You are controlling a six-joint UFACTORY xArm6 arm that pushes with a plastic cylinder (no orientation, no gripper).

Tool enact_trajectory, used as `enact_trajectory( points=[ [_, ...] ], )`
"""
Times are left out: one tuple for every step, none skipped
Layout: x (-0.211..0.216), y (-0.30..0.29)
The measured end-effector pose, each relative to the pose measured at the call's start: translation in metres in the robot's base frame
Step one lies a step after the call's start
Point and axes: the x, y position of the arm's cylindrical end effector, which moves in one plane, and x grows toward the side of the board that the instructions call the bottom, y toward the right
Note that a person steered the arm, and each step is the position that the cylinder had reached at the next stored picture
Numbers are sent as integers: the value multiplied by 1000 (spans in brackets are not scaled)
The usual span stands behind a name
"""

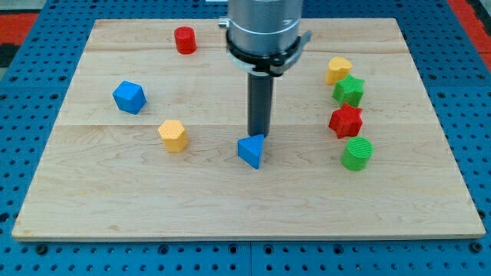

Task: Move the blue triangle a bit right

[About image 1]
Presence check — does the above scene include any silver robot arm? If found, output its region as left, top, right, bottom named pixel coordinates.
left=219, top=0, right=311, bottom=136

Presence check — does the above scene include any red cylinder block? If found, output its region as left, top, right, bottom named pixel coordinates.
left=173, top=26, right=197, bottom=54

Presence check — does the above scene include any wooden board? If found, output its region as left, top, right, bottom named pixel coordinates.
left=12, top=18, right=486, bottom=242

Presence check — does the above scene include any green cylinder block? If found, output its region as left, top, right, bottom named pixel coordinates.
left=341, top=136, right=374, bottom=171

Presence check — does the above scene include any red star block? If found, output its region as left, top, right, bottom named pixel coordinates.
left=328, top=103, right=363, bottom=139

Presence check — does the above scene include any blue cube block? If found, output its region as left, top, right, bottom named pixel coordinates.
left=112, top=80, right=147, bottom=114

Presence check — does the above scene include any yellow hexagon block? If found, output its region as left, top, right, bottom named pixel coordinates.
left=157, top=120, right=188, bottom=153

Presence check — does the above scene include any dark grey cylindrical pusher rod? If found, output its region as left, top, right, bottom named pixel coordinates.
left=247, top=74, right=274, bottom=137

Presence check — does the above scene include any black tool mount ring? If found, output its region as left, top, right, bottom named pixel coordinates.
left=219, top=18, right=311, bottom=77

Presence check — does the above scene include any blue triangle block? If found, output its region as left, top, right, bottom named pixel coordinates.
left=237, top=134, right=265, bottom=169

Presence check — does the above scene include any yellow heart block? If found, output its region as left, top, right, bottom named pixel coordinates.
left=325, top=56, right=352, bottom=85

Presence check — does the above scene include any green star block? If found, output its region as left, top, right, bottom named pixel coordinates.
left=332, top=74, right=365, bottom=107

